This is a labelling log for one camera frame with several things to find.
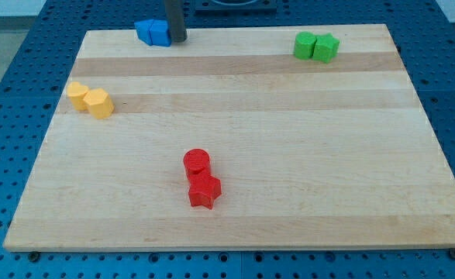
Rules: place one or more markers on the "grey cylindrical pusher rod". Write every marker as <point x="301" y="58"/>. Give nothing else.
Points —
<point x="175" y="19"/>

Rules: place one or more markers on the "blue cube block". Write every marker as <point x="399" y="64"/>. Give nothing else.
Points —
<point x="160" y="34"/>

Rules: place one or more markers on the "blue triangle block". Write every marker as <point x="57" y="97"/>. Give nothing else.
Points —
<point x="143" y="31"/>

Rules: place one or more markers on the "yellow hexagon block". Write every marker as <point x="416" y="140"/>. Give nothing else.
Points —
<point x="99" y="103"/>

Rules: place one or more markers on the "yellow heart block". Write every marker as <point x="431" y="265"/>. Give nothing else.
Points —
<point x="76" y="93"/>

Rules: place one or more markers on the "green cylinder block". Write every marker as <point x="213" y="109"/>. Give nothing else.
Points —
<point x="304" y="45"/>

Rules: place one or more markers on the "red cylinder block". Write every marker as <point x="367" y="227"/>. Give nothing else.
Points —
<point x="197" y="165"/>

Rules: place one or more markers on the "green star block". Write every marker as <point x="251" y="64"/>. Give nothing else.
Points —
<point x="326" y="47"/>

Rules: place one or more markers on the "red star block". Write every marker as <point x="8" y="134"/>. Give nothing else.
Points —
<point x="204" y="190"/>

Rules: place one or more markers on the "wooden board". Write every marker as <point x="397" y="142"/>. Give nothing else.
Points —
<point x="311" y="156"/>

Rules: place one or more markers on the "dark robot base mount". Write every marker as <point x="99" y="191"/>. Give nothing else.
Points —
<point x="208" y="6"/>

